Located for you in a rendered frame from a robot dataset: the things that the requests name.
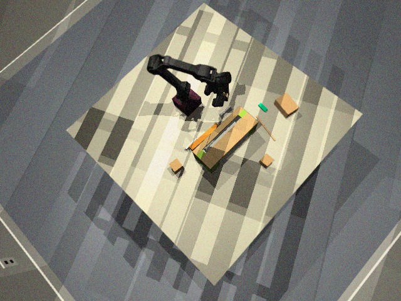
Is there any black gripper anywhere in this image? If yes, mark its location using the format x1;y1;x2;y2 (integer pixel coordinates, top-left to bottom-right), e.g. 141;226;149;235
210;84;229;107

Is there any small green block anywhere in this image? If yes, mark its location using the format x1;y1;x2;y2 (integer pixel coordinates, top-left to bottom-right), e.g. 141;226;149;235
258;103;267;112

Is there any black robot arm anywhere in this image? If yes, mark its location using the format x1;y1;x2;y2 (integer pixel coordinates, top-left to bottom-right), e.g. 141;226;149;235
147;54;232;104

